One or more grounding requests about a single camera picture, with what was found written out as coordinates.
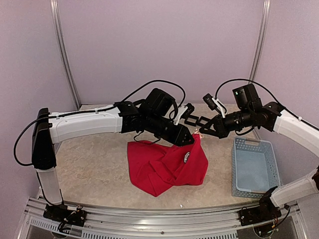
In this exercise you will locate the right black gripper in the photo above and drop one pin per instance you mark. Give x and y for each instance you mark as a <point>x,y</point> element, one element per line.
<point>221,129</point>

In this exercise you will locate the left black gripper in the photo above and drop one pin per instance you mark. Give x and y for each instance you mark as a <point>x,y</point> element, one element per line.
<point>178,139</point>

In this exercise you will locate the silver white brooch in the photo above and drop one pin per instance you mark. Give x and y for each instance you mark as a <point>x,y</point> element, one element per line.
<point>196,131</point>

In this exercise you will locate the red t-shirt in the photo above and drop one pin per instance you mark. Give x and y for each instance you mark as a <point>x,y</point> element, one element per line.
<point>155,168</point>

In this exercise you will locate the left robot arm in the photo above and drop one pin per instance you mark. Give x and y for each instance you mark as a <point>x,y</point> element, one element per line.
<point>121,117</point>

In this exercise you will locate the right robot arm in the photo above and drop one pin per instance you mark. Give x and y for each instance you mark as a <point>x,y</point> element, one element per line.
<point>293,160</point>

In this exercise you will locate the blue plastic basket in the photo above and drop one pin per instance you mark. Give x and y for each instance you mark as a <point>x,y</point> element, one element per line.
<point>254,168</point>

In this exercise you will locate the black square frame middle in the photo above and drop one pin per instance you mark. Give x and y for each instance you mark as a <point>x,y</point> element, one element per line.
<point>203,121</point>

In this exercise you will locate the black square frame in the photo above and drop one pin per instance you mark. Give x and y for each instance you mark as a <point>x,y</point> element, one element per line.
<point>203,121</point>
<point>191,120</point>

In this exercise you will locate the black square frame left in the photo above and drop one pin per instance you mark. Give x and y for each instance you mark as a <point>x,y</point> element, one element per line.
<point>191,120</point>

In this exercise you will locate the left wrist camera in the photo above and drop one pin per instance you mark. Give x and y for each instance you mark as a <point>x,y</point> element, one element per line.
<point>158,102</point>

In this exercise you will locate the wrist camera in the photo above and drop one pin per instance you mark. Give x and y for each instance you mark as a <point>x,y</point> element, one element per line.
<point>247,97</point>
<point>158,102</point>

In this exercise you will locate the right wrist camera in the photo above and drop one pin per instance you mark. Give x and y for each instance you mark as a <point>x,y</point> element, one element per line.
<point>247,97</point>

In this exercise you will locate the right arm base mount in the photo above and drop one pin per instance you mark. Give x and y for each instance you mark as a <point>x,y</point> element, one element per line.
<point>254,215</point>

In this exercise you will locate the right aluminium corner post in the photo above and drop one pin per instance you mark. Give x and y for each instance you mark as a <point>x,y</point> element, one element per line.
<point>260,39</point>

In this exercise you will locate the aluminium corner post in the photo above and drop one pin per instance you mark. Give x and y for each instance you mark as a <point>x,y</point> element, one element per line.
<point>63,52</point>
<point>260,39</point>

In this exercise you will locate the aluminium front rail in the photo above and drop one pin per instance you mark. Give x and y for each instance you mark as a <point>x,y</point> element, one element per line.
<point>122,223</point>

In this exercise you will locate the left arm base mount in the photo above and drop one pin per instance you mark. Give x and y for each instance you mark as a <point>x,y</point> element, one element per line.
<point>65,215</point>

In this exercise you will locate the left aluminium corner post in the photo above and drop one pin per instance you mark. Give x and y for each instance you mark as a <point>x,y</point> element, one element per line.
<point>63,52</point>

